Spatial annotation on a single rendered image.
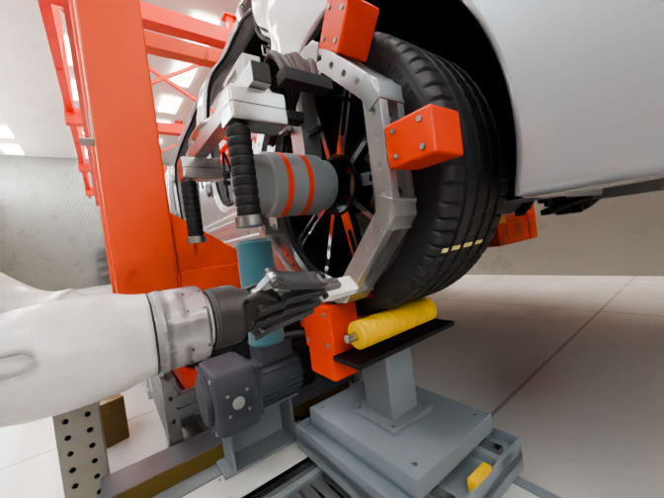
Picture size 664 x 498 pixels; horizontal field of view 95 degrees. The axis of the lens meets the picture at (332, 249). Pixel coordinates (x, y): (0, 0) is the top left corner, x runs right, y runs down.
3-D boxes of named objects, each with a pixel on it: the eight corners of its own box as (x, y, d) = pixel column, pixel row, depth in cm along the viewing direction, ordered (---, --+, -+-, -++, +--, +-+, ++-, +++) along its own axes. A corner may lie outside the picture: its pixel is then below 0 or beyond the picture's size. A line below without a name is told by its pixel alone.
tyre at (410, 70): (338, 69, 103) (318, 251, 126) (275, 50, 89) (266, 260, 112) (561, 36, 55) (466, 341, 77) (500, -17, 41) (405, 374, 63)
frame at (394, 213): (430, 304, 54) (391, -8, 53) (406, 313, 50) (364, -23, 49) (286, 289, 98) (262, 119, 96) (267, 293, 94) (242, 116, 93)
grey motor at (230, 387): (349, 428, 103) (335, 325, 102) (223, 505, 78) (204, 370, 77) (319, 408, 117) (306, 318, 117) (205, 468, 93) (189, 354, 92)
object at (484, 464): (525, 471, 76) (520, 433, 76) (440, 583, 54) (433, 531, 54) (379, 402, 116) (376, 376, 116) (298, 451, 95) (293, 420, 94)
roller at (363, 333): (445, 318, 77) (442, 295, 77) (358, 357, 59) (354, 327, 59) (426, 315, 82) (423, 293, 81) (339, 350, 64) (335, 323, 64)
